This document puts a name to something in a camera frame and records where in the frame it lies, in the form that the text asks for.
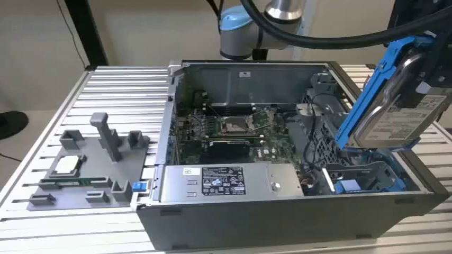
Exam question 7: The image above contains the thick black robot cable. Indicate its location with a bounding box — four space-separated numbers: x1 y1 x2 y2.
240 0 452 50

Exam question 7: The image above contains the green motherboard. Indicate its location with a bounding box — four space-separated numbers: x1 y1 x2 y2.
175 104 308 166

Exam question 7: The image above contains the black round stand base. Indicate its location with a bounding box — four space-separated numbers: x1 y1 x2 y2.
0 111 30 140

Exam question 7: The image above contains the hard disk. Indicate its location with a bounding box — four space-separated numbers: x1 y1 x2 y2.
335 31 452 157

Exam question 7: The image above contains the thin black wall cable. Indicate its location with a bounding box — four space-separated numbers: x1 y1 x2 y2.
56 0 88 69

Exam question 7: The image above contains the blue data wire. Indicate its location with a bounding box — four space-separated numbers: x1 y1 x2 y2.
383 155 411 192

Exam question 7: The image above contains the open grey PC case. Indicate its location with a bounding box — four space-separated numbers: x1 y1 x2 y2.
130 59 452 252

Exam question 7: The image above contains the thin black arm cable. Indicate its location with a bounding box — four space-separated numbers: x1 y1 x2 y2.
206 0 223 18

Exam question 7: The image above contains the grey metal disk bay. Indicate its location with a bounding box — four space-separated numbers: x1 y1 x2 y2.
322 160 407 196

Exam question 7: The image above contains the green RAM stick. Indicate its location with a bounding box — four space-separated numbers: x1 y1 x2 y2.
42 177 110 186

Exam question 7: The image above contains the black graphics card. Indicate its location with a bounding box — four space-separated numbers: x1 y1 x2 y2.
200 139 252 164

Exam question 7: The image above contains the silver power supply unit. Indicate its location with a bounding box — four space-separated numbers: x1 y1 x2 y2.
155 161 306 203

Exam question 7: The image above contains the grey parts rack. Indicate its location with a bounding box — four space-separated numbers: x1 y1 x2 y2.
27 112 152 212

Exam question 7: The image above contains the black frame post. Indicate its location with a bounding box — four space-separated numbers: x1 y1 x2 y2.
66 0 110 67

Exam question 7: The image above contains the silver CPU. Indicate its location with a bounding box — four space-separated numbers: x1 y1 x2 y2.
52 156 83 174

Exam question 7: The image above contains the grey perforated drive cage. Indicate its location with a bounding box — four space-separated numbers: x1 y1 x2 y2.
292 71 358 170

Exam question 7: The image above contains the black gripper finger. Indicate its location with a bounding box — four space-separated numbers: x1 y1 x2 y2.
398 49 432 108

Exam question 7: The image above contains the CPU socket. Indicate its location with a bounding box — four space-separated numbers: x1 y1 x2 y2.
219 114 256 135

